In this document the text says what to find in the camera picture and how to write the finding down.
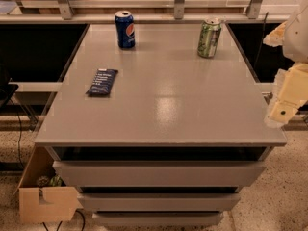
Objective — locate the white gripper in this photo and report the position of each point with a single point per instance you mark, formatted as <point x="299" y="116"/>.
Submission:
<point x="297" y="38"/>

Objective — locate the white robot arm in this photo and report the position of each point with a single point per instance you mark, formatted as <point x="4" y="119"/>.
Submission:
<point x="295" y="46"/>

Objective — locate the blue rxbar blueberry wrapper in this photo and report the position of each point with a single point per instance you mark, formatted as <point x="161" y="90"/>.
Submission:
<point x="102" y="82"/>

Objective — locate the green soda can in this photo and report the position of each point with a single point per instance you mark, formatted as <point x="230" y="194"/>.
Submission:
<point x="208" y="38"/>

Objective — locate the grey drawer cabinet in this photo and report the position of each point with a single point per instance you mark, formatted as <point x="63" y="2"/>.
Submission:
<point x="174" y="142"/>

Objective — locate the blue pepsi can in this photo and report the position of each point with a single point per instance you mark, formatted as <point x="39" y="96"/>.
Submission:
<point x="124" y="22"/>

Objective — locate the cardboard box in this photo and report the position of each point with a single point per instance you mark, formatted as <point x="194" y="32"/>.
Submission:
<point x="39" y="201"/>

